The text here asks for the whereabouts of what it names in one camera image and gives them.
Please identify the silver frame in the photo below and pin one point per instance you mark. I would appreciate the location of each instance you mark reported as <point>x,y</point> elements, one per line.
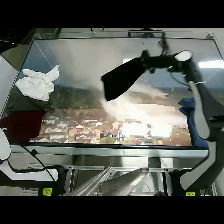
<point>113,173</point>

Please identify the blue garment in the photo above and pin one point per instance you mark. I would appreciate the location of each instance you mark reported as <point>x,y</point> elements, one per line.
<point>192,121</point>

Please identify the white garment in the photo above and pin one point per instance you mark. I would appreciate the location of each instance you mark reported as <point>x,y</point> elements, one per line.
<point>36,83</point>

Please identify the dark red garment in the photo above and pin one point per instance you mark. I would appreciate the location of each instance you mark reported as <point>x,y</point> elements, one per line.
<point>21,126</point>

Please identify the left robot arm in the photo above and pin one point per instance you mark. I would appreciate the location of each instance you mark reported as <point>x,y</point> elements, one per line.
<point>20,175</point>

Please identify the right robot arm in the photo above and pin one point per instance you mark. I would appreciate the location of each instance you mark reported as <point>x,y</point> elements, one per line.
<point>200,110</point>

